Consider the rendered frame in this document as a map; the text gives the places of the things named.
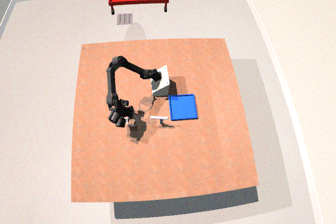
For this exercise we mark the grey cylindrical bar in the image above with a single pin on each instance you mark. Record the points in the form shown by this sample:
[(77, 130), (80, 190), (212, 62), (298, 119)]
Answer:
[(161, 118)]

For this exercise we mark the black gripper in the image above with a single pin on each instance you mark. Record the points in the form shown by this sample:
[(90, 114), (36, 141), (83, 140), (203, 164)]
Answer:
[(121, 121)]

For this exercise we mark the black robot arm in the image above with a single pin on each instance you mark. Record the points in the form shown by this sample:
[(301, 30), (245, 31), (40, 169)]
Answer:
[(112, 98)]

